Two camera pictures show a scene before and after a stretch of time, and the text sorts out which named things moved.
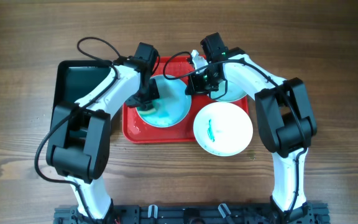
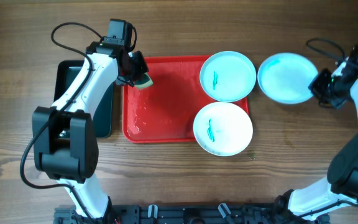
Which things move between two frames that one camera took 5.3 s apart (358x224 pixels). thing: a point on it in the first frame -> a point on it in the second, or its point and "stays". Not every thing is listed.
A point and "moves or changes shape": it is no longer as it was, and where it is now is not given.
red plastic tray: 135,130 stays
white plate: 223,129 stays
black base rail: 196,214 stays
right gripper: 193,86 -> 317,85
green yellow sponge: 147,111 moves or changes shape
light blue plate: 174,104 -> 284,78
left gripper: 153,94 -> 142,68
